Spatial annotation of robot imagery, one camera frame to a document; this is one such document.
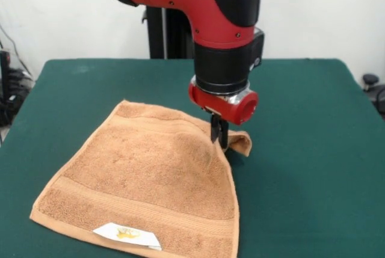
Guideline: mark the orange terry towel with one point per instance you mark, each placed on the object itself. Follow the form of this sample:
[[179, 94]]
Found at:
[[150, 186]]

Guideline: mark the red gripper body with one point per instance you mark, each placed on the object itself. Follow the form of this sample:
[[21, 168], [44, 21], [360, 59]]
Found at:
[[216, 104]]

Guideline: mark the dark green table cloth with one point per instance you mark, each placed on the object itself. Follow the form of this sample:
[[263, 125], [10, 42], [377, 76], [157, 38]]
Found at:
[[300, 195]]

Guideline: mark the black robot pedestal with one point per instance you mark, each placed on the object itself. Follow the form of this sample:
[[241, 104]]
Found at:
[[168, 29]]

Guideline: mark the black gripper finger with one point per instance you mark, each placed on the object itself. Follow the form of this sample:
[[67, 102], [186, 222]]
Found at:
[[215, 128], [224, 136]]

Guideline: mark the black equipment stack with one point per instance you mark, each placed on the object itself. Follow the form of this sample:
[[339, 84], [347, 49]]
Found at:
[[7, 95]]

